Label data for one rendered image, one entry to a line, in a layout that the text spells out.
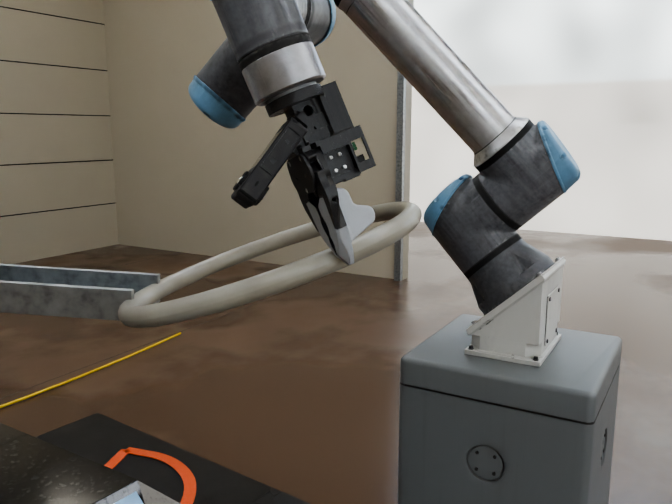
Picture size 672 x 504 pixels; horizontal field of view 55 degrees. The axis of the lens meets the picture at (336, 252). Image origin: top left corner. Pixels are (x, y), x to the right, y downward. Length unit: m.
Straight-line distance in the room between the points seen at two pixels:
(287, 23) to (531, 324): 0.85
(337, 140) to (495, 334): 0.76
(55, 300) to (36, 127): 6.34
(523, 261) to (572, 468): 0.42
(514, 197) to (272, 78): 0.76
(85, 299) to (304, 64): 0.53
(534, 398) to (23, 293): 0.93
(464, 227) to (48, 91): 6.42
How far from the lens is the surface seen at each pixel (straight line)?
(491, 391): 1.35
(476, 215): 1.41
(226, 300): 0.79
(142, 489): 1.03
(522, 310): 1.38
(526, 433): 1.36
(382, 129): 5.80
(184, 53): 7.17
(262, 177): 0.73
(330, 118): 0.78
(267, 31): 0.75
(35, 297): 1.11
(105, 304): 1.06
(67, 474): 1.08
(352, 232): 0.77
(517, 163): 1.38
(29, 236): 7.37
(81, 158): 7.71
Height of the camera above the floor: 1.33
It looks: 11 degrees down
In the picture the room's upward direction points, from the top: straight up
